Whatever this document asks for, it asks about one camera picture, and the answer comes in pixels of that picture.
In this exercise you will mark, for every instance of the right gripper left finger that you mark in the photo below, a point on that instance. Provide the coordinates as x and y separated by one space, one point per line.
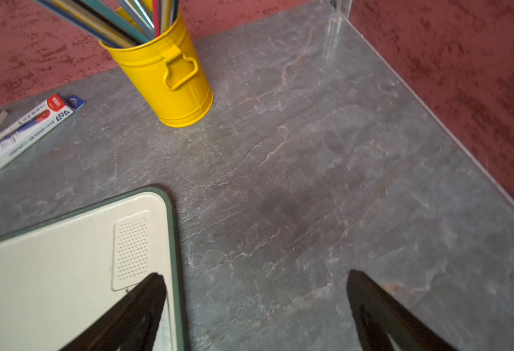
131 324

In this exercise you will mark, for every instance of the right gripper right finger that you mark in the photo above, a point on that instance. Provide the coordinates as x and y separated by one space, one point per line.
382 321

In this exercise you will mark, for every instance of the beige cutting board green rim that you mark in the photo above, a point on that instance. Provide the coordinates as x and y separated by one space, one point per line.
58 277

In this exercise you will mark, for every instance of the white pen box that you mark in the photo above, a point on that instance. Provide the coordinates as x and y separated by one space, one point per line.
34 125

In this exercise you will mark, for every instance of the yellow metal pencil cup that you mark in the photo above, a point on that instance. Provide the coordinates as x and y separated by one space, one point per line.
169 76

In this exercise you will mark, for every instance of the coloured pencils bunch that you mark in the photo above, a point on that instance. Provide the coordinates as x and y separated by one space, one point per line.
135 22

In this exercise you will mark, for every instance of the right corner aluminium post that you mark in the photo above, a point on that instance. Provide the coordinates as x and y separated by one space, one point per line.
343 7

